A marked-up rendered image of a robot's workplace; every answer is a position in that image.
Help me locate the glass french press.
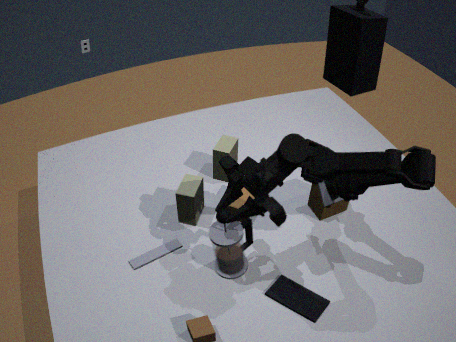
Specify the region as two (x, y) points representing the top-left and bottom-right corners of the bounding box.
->
(208, 209), (253, 280)

